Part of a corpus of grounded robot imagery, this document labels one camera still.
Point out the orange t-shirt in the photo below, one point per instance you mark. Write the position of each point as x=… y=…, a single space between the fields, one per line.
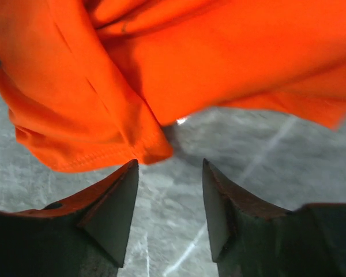
x=92 y=84

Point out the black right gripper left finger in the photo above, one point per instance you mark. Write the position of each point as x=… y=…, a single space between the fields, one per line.
x=85 y=234

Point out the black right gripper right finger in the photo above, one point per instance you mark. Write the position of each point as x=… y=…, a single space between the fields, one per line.
x=249 y=236

